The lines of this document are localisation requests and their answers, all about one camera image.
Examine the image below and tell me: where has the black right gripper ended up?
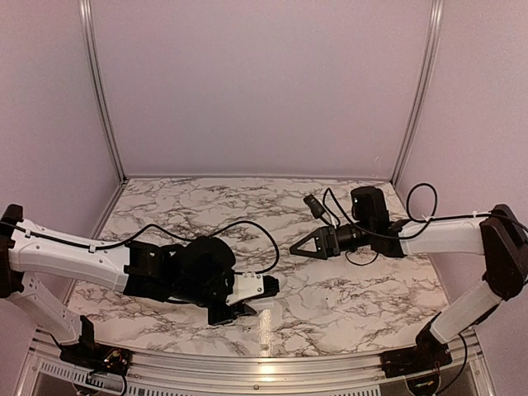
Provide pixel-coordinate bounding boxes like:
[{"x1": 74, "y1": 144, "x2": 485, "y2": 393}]
[{"x1": 290, "y1": 220, "x2": 374, "y2": 260}]

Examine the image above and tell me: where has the white remote control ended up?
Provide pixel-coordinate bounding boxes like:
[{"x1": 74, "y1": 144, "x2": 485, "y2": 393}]
[{"x1": 244, "y1": 299, "x2": 274, "y2": 315}]

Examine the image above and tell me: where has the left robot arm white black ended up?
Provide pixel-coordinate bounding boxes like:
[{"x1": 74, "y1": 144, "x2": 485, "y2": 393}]
[{"x1": 1, "y1": 204, "x2": 266, "y2": 367}]

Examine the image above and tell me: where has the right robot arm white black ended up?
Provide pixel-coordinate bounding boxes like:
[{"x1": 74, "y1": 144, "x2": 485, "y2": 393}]
[{"x1": 290, "y1": 186, "x2": 527, "y2": 370}]

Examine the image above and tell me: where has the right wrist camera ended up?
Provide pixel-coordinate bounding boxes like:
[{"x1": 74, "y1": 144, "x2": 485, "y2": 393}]
[{"x1": 303, "y1": 194, "x2": 334, "y2": 225}]

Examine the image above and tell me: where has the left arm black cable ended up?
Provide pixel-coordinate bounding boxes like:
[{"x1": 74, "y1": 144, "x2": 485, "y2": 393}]
[{"x1": 0, "y1": 220, "x2": 280, "y2": 276}]

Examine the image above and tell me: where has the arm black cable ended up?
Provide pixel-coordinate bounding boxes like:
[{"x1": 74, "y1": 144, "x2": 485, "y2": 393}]
[
  {"x1": 0, "y1": 220, "x2": 280, "y2": 276},
  {"x1": 321, "y1": 183, "x2": 516, "y2": 360}
]

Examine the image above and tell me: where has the front aluminium rail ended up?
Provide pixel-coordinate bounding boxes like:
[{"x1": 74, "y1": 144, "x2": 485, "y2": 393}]
[{"x1": 14, "y1": 330, "x2": 497, "y2": 395}]

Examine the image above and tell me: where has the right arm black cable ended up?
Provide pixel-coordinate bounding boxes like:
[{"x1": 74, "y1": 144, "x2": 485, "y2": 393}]
[{"x1": 321, "y1": 183, "x2": 516, "y2": 360}]

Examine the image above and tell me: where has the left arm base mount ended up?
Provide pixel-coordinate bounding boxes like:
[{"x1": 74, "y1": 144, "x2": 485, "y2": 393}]
[{"x1": 59, "y1": 342, "x2": 132, "y2": 375}]

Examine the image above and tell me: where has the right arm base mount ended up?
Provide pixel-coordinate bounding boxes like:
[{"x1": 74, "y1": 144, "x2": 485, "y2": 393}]
[{"x1": 380, "y1": 344, "x2": 453, "y2": 378}]

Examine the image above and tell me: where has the right aluminium frame post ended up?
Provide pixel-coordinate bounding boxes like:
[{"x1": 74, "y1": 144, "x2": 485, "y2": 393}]
[{"x1": 390, "y1": 0, "x2": 445, "y2": 186}]

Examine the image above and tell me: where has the aluminium frame post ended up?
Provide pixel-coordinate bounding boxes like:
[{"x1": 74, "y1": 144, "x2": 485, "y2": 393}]
[
  {"x1": 390, "y1": 0, "x2": 445, "y2": 186},
  {"x1": 78, "y1": 0, "x2": 127, "y2": 184}
]

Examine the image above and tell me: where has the left aluminium frame post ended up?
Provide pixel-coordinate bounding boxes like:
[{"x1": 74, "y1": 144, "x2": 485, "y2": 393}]
[{"x1": 78, "y1": 0, "x2": 127, "y2": 184}]

